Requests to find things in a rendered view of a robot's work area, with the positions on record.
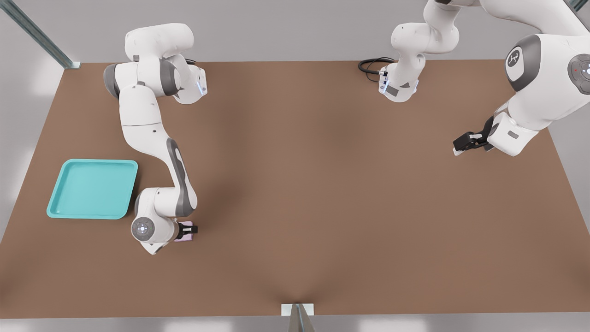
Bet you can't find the pale lilac phone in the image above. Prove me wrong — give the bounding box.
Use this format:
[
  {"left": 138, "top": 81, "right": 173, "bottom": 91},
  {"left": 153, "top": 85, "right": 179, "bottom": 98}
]
[{"left": 174, "top": 222, "right": 196, "bottom": 243}]

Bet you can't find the pale blue-green tray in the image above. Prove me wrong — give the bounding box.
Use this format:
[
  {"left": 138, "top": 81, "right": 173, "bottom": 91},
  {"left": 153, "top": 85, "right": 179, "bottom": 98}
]
[{"left": 47, "top": 159, "right": 139, "bottom": 220}]

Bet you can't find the black cable loop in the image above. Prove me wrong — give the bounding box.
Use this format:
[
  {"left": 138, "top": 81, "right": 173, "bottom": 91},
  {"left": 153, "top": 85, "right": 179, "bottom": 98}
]
[{"left": 358, "top": 57, "right": 398, "bottom": 83}]

